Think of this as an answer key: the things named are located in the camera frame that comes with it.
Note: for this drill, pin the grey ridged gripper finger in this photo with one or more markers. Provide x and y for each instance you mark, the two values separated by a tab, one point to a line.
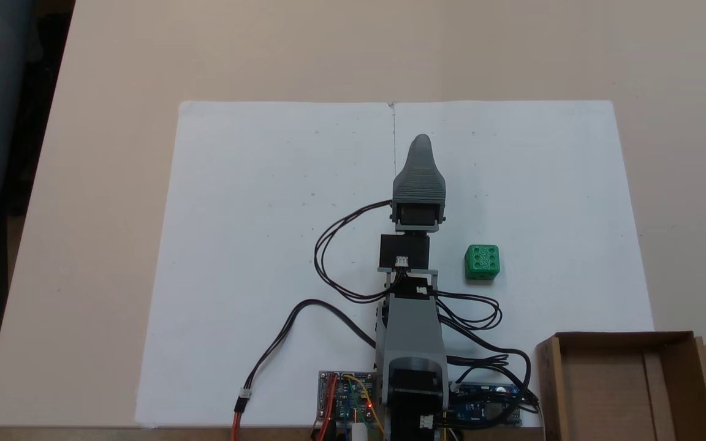
419	180

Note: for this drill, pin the green dice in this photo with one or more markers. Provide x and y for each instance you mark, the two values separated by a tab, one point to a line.
482	262

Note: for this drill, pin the green circuit board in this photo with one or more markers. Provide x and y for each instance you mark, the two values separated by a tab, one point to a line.
344	398

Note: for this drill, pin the white paper sheet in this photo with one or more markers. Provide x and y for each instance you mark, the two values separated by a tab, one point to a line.
543	202

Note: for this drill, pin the blue circuit board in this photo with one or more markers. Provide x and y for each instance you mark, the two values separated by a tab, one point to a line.
482	407

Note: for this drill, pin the brown cardboard box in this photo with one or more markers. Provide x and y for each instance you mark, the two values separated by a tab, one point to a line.
610	392

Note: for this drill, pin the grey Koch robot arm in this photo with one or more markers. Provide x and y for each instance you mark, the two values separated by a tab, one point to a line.
411	331

